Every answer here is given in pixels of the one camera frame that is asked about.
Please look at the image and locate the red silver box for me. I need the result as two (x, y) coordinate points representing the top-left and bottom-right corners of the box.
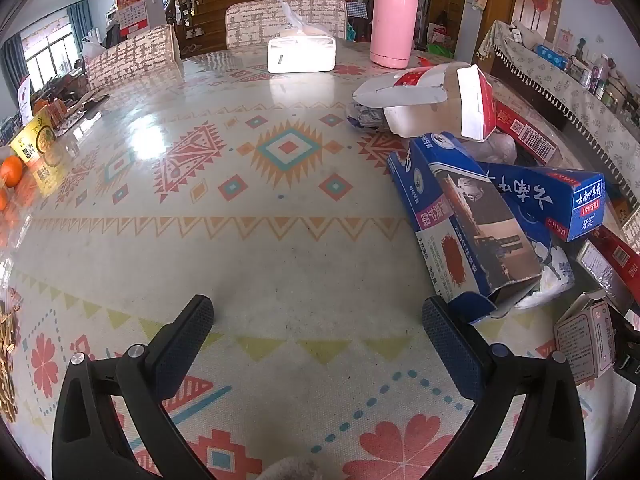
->
(575, 225), (640, 311)

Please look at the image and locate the patterned chair back left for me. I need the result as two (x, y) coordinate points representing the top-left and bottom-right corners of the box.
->
(86, 24), (182, 92)

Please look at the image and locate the white tissue pack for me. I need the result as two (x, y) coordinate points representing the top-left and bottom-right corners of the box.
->
(266, 0), (337, 74)

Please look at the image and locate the patterned chair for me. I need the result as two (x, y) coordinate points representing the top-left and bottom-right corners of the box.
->
(225, 0), (348, 50)
(86, 24), (182, 92)

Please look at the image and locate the torn white red cardboard box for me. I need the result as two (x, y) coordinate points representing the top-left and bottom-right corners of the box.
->
(352, 61), (497, 142)

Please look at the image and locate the large blue carton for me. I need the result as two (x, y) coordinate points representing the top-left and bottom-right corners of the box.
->
(387, 131), (543, 323)

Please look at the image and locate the blue curtain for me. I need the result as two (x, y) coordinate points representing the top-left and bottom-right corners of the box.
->
(67, 0), (93, 53)

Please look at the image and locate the small white pink box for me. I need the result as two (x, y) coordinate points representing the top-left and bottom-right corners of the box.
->
(553, 292), (617, 386)

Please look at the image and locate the red wall calendar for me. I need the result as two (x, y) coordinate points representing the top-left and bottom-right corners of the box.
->
(115, 0), (150, 37)

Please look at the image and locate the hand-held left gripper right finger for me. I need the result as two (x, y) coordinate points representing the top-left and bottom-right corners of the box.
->
(421, 295), (588, 480)

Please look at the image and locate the white crumpled plastic wrap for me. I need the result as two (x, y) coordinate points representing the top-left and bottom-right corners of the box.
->
(515, 237), (576, 309)

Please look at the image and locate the pile of sunflower seeds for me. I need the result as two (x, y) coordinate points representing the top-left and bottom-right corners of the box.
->
(0, 300), (23, 423)

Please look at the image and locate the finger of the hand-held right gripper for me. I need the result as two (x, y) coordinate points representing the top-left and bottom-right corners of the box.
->
(607, 305), (640, 381)

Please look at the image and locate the side table with leaf cloth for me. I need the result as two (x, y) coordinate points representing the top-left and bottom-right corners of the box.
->
(476, 20), (640, 181)

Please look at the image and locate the red box with white label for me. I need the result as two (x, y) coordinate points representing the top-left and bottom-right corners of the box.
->
(495, 100), (560, 165)

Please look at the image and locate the yellow snack box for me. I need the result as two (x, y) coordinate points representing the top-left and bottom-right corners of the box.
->
(9, 115), (57, 167)

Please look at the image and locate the blue tissue packet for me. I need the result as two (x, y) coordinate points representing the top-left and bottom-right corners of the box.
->
(536, 45), (568, 70)

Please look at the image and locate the pink thermos bottle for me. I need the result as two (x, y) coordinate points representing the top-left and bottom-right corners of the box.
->
(370, 0), (420, 68)

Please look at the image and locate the blue toothpaste box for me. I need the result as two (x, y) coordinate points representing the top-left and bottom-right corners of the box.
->
(482, 162), (607, 243)

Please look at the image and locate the patterned chair back middle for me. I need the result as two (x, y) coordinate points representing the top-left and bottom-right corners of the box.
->
(225, 0), (348, 50)

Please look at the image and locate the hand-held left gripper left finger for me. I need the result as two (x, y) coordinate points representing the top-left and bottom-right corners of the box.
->
(52, 295), (216, 480)

